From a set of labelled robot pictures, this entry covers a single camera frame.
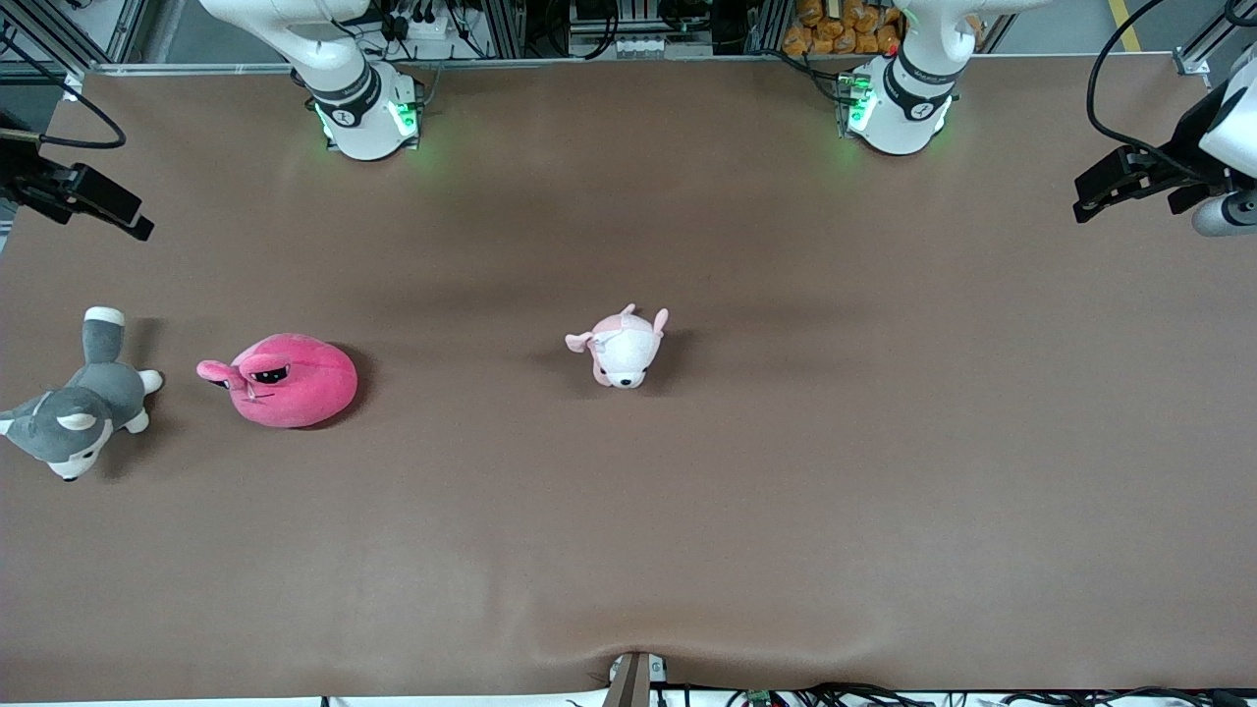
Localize round hot pink plush toy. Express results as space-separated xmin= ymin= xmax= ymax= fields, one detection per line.
xmin=196 ymin=334 xmax=358 ymax=429

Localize grey white husky plush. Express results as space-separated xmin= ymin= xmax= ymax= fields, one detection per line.
xmin=0 ymin=306 xmax=164 ymax=482

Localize orange snack bags pile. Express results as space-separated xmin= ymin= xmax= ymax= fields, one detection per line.
xmin=781 ymin=0 xmax=904 ymax=57

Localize white power strip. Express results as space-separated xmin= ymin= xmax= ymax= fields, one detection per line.
xmin=393 ymin=10 xmax=453 ymax=42

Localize small pale pink plush dog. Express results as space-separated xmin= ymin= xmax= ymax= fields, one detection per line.
xmin=565 ymin=303 xmax=670 ymax=390

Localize brown table cover cloth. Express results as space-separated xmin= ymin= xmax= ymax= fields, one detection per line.
xmin=0 ymin=54 xmax=1257 ymax=703

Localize metal table edge clamp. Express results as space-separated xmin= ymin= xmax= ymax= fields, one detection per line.
xmin=602 ymin=651 xmax=669 ymax=707

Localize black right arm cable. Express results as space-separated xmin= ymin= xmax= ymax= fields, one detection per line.
xmin=0 ymin=29 xmax=128 ymax=150

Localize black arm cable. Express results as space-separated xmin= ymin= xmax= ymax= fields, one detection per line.
xmin=1085 ymin=0 xmax=1240 ymax=184
xmin=0 ymin=29 xmax=128 ymax=150

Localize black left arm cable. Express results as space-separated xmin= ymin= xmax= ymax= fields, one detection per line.
xmin=1085 ymin=0 xmax=1240 ymax=184

